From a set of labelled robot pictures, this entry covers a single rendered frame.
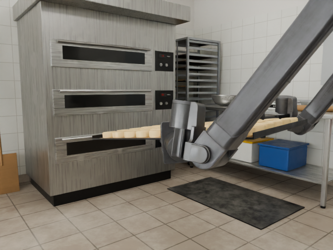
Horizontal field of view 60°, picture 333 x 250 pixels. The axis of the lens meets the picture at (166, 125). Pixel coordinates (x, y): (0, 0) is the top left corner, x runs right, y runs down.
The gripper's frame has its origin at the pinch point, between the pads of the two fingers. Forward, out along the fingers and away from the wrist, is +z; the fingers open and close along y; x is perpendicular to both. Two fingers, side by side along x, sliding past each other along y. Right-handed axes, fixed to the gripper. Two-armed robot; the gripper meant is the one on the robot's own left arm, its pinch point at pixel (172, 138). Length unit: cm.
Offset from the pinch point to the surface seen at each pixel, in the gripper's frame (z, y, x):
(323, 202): 173, 90, 152
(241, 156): 264, 58, 106
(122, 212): 179, 84, -34
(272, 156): 228, 54, 130
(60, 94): 190, -26, -82
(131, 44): 231, -76, -16
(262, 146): 239, 44, 123
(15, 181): 241, 61, -153
